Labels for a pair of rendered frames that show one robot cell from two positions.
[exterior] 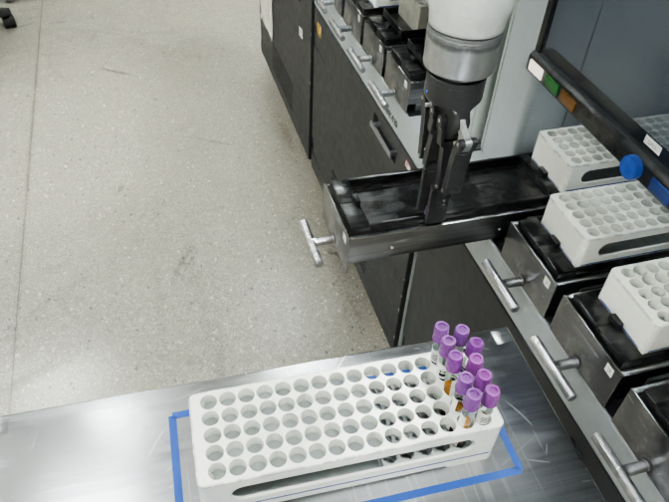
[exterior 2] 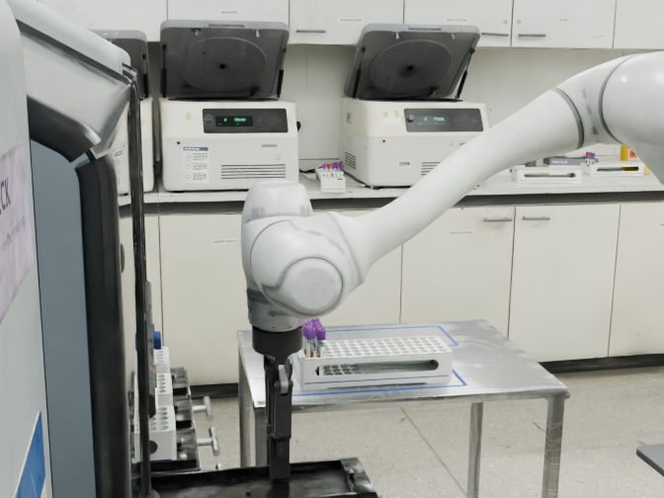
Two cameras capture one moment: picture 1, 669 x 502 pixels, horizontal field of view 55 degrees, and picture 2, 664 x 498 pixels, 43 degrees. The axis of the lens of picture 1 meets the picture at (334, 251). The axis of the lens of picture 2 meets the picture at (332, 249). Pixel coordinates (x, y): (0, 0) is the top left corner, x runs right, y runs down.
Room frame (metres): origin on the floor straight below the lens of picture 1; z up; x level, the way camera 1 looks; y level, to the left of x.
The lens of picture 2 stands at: (1.93, 0.07, 1.42)
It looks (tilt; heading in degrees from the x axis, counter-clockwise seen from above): 12 degrees down; 186
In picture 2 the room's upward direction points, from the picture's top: 1 degrees clockwise
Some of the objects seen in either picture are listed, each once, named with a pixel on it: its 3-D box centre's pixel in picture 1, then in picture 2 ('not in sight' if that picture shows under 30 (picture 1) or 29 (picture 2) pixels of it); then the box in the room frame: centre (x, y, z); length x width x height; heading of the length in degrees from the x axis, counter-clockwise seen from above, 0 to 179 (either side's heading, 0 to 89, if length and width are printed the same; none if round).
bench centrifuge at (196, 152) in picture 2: not in sight; (224, 104); (-1.73, -0.80, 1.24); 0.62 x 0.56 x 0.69; 19
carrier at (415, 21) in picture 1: (412, 9); not in sight; (1.38, -0.14, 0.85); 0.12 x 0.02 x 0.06; 19
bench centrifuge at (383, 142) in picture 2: not in sight; (412, 103); (-2.00, 0.01, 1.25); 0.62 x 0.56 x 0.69; 18
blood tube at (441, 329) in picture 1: (436, 360); (320, 357); (0.42, -0.11, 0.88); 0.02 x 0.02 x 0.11
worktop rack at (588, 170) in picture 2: not in sight; (612, 169); (-2.32, 0.98, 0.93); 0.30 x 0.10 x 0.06; 112
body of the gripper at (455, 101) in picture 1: (451, 102); (277, 353); (0.75, -0.14, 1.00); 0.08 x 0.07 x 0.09; 19
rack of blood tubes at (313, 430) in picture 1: (343, 426); (372, 362); (0.35, -0.02, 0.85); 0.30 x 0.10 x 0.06; 106
